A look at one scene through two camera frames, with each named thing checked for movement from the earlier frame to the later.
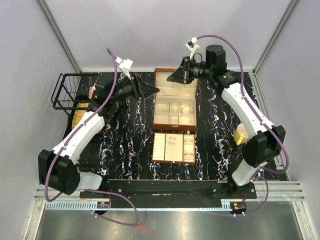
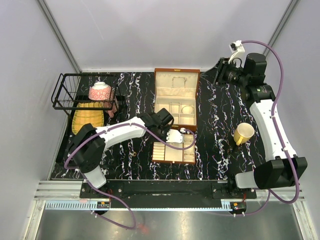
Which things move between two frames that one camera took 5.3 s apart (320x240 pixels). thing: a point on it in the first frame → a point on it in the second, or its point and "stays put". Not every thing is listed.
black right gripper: [182, 74] → [216, 74]
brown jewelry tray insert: [173, 147] stays put
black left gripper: [144, 90] → [166, 129]
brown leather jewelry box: [175, 105] stays put
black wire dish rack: [72, 91] stays put
